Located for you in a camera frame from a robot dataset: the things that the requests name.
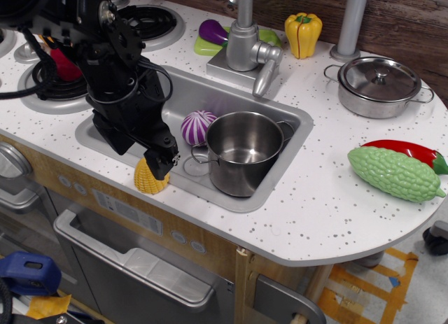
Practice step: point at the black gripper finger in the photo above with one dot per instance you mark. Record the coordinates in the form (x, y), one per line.
(160, 165)

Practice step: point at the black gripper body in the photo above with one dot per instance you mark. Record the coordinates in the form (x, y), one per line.
(127, 102)

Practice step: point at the yellow toy corn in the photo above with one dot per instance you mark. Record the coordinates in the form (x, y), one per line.
(145, 181)

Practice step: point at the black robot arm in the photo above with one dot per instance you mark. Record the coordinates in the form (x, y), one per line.
(84, 30)

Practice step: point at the grey toy sink basin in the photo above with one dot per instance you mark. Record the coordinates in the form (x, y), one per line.
(191, 93)

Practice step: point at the open steel pot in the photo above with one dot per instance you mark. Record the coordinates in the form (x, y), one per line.
(242, 148)

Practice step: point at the steel pot with lid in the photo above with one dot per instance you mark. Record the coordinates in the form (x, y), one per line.
(377, 87)

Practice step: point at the purple white striped toy vegetable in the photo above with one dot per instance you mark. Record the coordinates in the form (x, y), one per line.
(195, 126)

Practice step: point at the red toy vegetable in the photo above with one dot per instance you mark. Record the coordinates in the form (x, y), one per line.
(66, 70)

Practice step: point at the front stove burner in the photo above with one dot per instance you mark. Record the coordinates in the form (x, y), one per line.
(62, 97)

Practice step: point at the stove burner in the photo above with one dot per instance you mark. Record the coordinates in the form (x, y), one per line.
(62, 97)
(158, 26)

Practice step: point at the rear stove burner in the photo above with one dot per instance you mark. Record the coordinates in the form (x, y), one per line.
(158, 26)

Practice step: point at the green toy cutting board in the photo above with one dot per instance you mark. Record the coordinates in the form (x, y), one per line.
(206, 48)

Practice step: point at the purple toy eggplant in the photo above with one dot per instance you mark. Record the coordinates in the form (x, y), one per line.
(213, 32)

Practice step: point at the grey stove knob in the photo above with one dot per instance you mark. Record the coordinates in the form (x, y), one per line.
(25, 54)

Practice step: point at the grey dishwasher door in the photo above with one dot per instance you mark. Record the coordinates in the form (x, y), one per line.
(134, 280)

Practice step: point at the silver toy faucet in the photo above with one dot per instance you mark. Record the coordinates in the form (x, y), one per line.
(246, 60)

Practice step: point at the grey oven door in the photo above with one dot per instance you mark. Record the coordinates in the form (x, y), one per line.
(28, 211)

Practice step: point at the blue clamp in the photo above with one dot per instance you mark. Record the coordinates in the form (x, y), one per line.
(30, 274)

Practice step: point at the grey cabinet door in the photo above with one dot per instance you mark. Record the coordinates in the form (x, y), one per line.
(282, 304)

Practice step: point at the yellow toy bell pepper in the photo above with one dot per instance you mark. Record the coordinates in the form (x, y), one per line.
(303, 31)

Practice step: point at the green toy bitter gourd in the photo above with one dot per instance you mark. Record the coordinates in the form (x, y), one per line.
(396, 173)

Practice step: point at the red toy chili pepper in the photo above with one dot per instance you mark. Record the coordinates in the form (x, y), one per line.
(426, 155)

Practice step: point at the black caster wheel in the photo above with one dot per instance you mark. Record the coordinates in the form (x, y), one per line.
(435, 238)

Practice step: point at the grey vertical post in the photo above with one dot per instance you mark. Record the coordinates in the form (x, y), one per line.
(346, 48)

